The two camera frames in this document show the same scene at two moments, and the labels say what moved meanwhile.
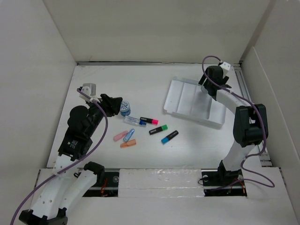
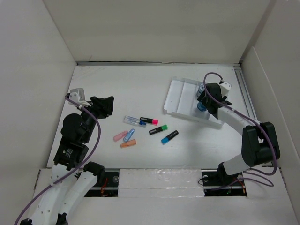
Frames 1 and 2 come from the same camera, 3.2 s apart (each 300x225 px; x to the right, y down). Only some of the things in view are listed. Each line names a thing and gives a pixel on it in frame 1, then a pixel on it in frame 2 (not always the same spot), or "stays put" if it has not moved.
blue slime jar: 125,109 to 201,107
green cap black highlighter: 163,128 stays put
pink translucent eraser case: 120,135 stays put
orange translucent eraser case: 128,144 stays put
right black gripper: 202,81 to 202,98
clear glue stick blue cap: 135,121 stays put
